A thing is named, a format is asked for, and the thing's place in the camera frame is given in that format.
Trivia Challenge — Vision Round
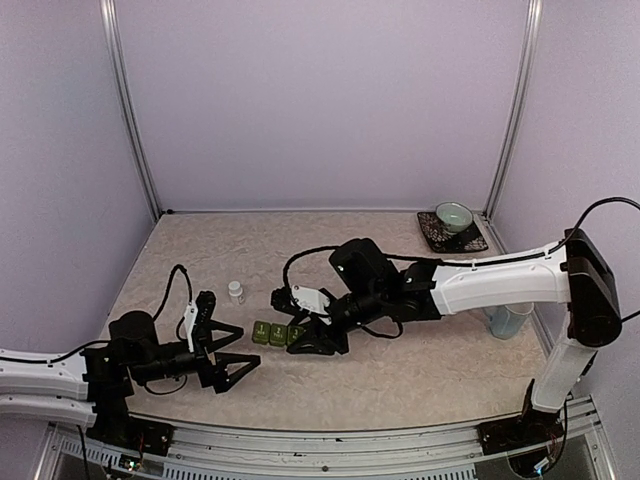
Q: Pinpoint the right aluminium frame post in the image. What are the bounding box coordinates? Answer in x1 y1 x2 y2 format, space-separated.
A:
483 0 544 222

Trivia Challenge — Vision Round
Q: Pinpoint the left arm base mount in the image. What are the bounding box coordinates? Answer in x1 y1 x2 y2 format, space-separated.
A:
86 415 174 457

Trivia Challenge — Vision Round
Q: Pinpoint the pale green bowl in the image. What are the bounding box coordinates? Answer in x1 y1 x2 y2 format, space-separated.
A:
435 202 473 234

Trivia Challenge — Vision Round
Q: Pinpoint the left aluminium frame post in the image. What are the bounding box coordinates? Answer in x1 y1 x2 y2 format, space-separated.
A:
99 0 163 223

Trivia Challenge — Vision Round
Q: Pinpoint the front aluminium rail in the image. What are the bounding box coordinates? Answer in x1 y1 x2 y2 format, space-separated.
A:
33 400 620 479

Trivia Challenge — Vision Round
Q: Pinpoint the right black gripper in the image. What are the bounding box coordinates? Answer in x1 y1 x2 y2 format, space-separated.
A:
286 286 386 356

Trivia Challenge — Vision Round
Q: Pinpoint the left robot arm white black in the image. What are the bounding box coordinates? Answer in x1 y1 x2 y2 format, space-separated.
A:
1 291 261 445

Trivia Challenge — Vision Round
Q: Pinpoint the aluminium frame post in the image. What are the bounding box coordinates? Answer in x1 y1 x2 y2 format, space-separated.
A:
99 0 163 223
483 0 544 222

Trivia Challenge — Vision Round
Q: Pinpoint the black patterned tray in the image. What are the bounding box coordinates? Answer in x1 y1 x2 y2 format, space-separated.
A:
417 212 489 254

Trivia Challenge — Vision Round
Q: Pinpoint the light blue mug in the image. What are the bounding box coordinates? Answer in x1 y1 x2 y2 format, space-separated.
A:
483 303 534 340

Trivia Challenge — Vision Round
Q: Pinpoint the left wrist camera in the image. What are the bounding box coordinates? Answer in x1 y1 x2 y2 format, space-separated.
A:
194 290 217 326

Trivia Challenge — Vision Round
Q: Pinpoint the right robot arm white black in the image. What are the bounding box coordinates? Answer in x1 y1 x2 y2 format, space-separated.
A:
271 224 629 444

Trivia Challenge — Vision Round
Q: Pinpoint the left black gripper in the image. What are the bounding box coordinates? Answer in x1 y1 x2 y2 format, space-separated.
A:
131 320 260 393

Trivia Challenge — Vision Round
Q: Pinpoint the white pill bottle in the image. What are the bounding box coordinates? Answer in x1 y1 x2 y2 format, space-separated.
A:
228 281 245 305

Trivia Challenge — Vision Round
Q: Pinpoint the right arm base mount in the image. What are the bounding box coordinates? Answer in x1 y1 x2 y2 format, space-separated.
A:
477 417 564 455

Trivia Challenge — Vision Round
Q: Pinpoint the green pill organizer box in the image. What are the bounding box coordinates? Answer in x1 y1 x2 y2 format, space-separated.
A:
251 321 304 347

